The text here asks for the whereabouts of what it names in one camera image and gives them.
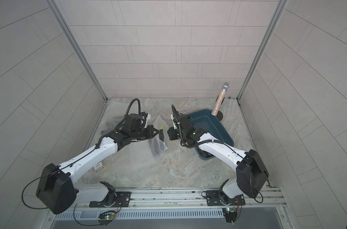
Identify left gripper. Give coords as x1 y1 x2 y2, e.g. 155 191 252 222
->
130 124 161 141

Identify teal plastic bin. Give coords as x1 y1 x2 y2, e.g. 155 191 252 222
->
180 109 234 154

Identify clear zip-top bag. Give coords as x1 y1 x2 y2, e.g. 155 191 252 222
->
116 115 170 187
98 98 132 135

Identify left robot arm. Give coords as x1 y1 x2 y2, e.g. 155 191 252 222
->
36 112 159 215

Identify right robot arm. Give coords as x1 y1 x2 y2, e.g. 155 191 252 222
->
169 113 269 201

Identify small printed card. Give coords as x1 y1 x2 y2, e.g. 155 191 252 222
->
93 161 105 172

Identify left controller board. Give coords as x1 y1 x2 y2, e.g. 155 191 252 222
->
98 210 117 226

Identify controller board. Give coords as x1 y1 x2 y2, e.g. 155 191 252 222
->
98 210 117 226
222 208 239 223

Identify right controller board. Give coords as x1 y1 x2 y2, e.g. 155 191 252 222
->
222 208 239 223

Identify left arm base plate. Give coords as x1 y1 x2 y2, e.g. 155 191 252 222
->
89 192 131 208

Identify aluminium mounting rail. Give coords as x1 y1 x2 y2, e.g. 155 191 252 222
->
72 188 287 209

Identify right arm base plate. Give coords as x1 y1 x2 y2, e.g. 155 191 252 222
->
201 190 246 207

